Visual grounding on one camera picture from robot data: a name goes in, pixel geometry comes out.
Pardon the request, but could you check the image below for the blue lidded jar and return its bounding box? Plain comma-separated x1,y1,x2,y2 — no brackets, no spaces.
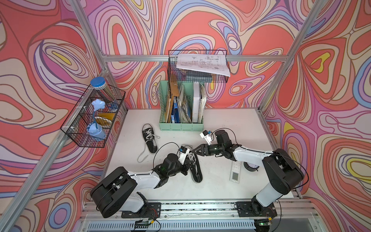
90,76,116,103

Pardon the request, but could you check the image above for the white book in organizer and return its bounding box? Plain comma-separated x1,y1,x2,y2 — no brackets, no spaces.
192,82,201,123

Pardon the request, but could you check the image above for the black tape roll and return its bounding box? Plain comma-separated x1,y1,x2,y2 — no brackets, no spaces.
243,162,259,172

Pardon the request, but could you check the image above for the yellow tin in basket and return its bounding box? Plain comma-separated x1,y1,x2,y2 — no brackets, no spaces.
95,112,115,129

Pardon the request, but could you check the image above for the green perforated file organizer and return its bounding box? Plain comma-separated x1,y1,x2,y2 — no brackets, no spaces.
157,81,204,131

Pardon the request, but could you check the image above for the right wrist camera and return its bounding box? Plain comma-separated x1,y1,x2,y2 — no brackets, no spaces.
200,130,212,145

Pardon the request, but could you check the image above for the black sneaker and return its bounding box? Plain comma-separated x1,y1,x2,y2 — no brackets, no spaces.
186,153,203,183
142,123,160,154

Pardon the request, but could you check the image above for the black wire basket back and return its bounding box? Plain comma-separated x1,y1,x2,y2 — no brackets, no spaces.
168,48,231,83

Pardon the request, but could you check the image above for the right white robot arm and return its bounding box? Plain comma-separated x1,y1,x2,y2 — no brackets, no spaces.
192,130,304,211

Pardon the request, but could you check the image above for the black wire basket left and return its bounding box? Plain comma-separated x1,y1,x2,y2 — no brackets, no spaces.
60,86,126,148

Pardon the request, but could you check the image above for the white remote control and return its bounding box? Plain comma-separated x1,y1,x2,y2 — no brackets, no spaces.
230,161,241,183

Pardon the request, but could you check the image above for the black wire basket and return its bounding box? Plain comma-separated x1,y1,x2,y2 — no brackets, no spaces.
60,86,126,148
168,48,231,83

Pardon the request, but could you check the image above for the white printed paper sheet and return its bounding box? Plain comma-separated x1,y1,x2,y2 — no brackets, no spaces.
176,54,231,77

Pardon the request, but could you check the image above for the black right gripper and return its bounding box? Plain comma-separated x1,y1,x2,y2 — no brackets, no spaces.
192,143,224,157

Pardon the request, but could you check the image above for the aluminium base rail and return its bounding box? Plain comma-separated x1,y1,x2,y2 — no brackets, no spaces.
73,198,326,232

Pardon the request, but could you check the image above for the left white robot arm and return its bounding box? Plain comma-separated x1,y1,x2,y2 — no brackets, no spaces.
90,153,197,218

